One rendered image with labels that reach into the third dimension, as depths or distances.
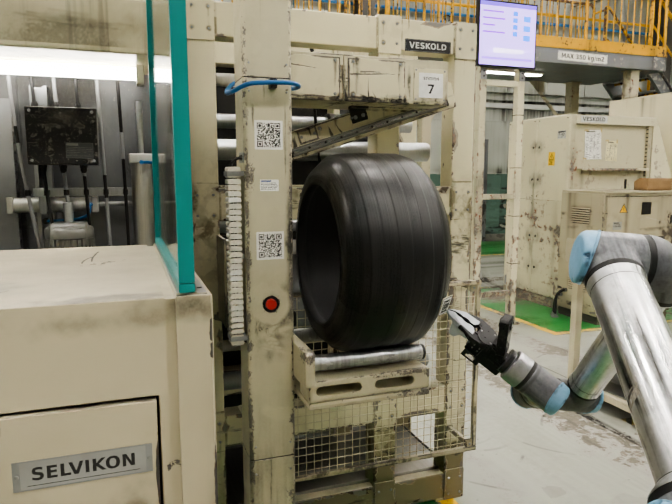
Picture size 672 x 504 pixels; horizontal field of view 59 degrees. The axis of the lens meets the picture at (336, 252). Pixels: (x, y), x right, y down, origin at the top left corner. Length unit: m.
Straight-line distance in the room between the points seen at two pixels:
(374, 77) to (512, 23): 3.78
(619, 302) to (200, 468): 0.81
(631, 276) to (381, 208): 0.60
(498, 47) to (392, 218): 4.16
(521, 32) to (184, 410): 5.22
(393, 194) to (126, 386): 0.97
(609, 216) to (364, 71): 4.26
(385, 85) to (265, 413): 1.08
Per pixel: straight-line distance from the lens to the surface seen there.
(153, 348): 0.74
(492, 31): 5.55
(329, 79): 1.91
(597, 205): 5.94
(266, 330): 1.62
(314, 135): 2.02
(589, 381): 1.72
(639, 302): 1.22
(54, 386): 0.75
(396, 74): 2.01
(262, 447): 1.74
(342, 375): 1.64
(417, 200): 1.55
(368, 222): 1.47
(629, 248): 1.34
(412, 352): 1.71
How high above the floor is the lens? 1.41
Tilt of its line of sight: 8 degrees down
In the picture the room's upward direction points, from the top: straight up
